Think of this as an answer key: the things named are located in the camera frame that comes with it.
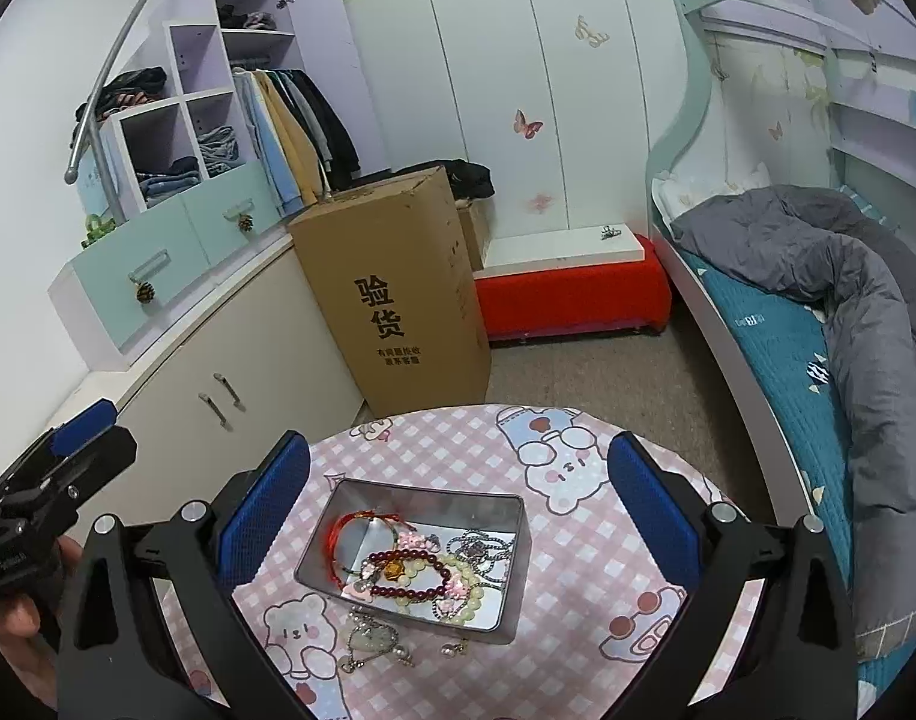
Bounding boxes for hanging clothes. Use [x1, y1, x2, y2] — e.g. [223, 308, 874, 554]
[234, 68, 360, 218]

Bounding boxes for black clothing behind box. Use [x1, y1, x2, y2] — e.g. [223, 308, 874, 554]
[433, 160, 495, 200]

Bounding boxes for pink flower keychain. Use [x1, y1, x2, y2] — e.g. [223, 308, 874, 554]
[396, 530, 440, 554]

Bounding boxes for mint green bunk bed frame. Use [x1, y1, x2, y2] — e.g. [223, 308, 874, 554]
[645, 0, 916, 527]

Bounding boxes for lilac cubby shelf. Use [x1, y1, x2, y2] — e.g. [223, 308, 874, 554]
[101, 0, 390, 218]

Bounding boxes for white wardrobe doors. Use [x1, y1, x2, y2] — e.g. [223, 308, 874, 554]
[344, 0, 684, 238]

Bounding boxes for mint drawer unit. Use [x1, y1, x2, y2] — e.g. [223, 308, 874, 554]
[48, 161, 282, 372]

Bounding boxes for green plant decoration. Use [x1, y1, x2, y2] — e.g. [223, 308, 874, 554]
[80, 215, 116, 249]

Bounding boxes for tall brown cardboard box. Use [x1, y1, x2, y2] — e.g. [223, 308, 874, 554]
[289, 167, 490, 418]

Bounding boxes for silver chain necklace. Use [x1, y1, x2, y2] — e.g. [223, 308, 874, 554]
[445, 526, 519, 587]

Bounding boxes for pearl earring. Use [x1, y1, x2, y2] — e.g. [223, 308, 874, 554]
[440, 639, 469, 658]

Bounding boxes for pink checkered bear tablecloth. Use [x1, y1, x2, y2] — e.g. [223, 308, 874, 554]
[157, 403, 768, 720]

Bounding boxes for pine cone drawer ornament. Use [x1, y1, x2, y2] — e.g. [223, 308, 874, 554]
[136, 281, 155, 304]

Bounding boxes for metal binder clip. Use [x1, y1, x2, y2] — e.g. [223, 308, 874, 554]
[601, 224, 622, 241]

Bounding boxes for pile of dark clothes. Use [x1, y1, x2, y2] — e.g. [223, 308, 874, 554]
[94, 67, 168, 121]

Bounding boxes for red storage bench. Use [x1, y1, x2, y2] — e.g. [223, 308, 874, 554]
[476, 236, 673, 343]

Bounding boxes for jade pendant chain necklace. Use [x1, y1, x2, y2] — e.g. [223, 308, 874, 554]
[337, 609, 416, 675]

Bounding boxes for grey quilt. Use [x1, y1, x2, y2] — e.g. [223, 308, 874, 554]
[671, 185, 916, 661]

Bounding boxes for red cord bracelet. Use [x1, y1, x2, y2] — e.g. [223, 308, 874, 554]
[321, 510, 405, 589]

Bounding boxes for dark red bead bracelet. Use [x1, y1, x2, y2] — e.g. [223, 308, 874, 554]
[363, 547, 453, 608]

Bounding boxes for cream low cabinet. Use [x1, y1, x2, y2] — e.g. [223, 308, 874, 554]
[46, 238, 364, 538]

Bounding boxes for left hand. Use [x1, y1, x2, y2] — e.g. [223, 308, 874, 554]
[0, 595, 58, 710]

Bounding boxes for grey metal handrail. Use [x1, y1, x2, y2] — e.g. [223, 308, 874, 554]
[62, 0, 284, 223]

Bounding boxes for teal bed sheet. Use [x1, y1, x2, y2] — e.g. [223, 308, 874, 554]
[682, 254, 916, 689]

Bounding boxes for grey metal tin box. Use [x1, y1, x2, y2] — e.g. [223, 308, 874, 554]
[295, 479, 531, 645]

